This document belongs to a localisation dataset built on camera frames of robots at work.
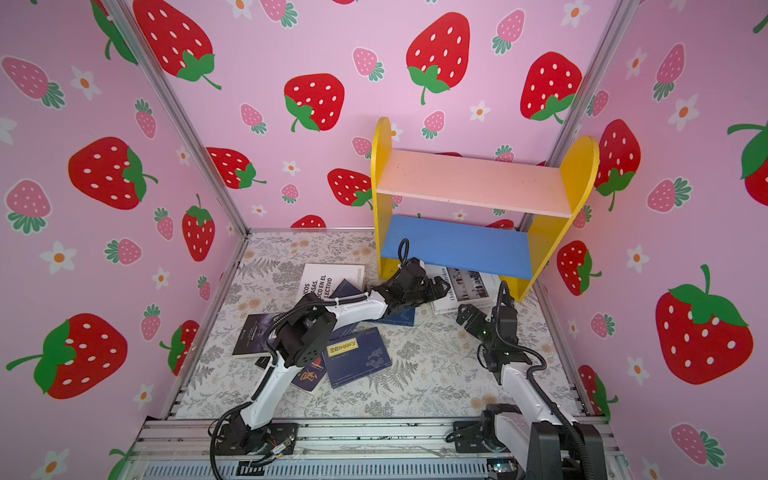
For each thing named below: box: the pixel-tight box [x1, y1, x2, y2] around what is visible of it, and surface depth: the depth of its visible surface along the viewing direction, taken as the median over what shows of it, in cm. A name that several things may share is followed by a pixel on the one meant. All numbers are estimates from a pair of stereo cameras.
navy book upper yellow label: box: [329, 278, 362, 299], surface depth 97 cm
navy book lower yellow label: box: [322, 324, 392, 389], surface depth 88 cm
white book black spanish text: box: [296, 263, 365, 301], surface depth 103 cm
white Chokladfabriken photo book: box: [424, 264, 500, 315], surface depth 100 cm
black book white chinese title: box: [232, 313, 277, 358], surface depth 92 cm
